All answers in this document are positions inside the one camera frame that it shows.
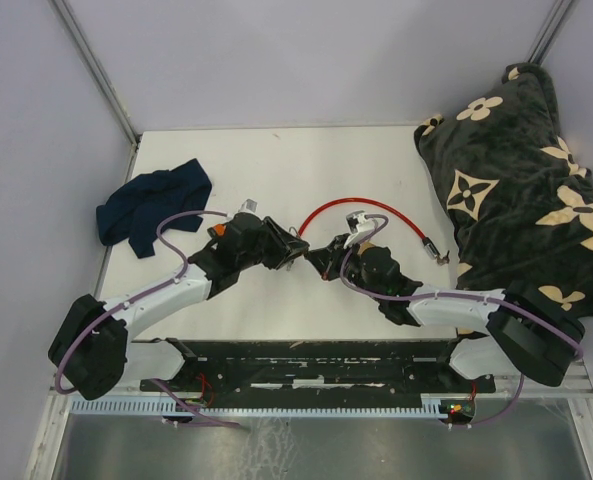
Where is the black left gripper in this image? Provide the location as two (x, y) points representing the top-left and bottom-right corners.
(238, 217), (310, 271)

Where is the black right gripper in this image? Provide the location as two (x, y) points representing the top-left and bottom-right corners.
(304, 232), (383, 301)

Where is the orange padlock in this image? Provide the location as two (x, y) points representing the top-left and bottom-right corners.
(209, 224), (226, 237)

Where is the red cable lock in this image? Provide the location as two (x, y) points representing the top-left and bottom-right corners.
(286, 197), (437, 272)

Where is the silver key bunch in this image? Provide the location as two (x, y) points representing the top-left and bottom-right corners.
(436, 251), (450, 266)

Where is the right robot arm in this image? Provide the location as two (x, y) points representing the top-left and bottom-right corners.
(305, 235), (585, 391)

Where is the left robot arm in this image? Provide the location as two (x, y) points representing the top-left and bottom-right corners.
(48, 212), (309, 400)

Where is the navy blue cloth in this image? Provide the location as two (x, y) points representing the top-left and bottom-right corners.
(96, 159), (212, 259)

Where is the black floral blanket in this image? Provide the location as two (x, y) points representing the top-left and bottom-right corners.
(414, 63), (593, 317)

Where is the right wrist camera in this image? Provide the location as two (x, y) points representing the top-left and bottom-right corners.
(344, 210), (378, 249)

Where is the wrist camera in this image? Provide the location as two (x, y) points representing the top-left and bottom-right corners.
(238, 199), (257, 214)
(344, 210), (378, 249)

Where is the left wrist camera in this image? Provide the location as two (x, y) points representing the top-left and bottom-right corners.
(238, 199), (257, 214)

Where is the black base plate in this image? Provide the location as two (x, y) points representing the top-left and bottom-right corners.
(83, 338), (497, 396)

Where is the white slotted cable duct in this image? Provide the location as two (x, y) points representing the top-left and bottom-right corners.
(69, 394), (477, 416)

